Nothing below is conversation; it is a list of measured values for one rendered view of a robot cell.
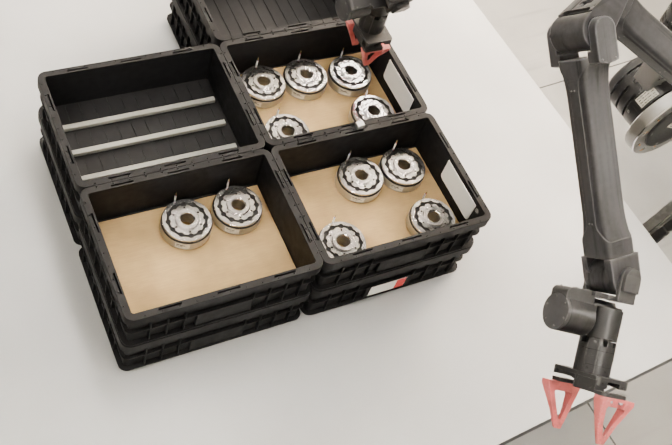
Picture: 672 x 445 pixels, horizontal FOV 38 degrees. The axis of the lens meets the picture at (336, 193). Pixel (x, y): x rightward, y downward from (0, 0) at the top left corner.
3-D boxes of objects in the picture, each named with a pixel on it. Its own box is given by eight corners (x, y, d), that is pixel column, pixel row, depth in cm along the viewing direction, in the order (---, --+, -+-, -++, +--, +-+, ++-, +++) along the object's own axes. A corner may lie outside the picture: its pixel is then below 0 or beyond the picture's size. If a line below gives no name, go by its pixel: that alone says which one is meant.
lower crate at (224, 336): (250, 207, 223) (259, 177, 213) (302, 320, 209) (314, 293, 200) (75, 251, 206) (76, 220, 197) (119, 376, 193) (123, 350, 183)
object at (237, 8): (313, -34, 257) (322, -68, 248) (360, 49, 244) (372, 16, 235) (168, -14, 241) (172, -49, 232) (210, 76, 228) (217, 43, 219)
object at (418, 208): (443, 196, 217) (444, 194, 217) (461, 234, 213) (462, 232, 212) (403, 203, 214) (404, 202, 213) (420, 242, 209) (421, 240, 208)
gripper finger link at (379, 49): (356, 74, 224) (366, 46, 216) (344, 51, 227) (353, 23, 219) (382, 69, 226) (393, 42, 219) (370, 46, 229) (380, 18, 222)
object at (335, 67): (360, 54, 236) (360, 52, 236) (377, 85, 232) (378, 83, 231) (322, 60, 232) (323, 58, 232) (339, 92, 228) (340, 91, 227)
